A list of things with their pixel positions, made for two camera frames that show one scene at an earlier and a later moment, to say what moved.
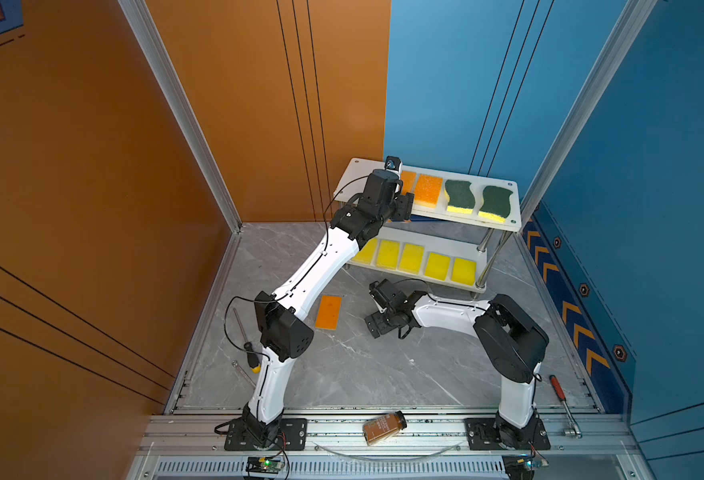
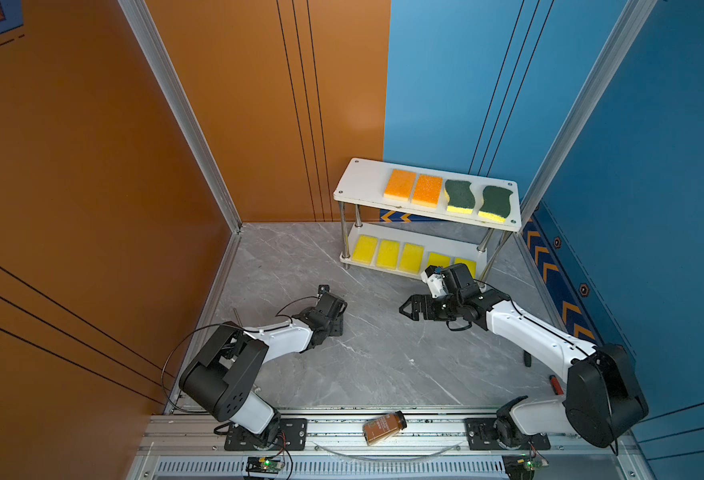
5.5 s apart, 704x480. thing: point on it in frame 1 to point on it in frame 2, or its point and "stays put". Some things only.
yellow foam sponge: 437,266 stays put
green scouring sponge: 461,199 stays put
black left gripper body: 398,210 to 337,328
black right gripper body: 381,323 to 447,306
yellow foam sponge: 464,271 stays put
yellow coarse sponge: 367,252 stays put
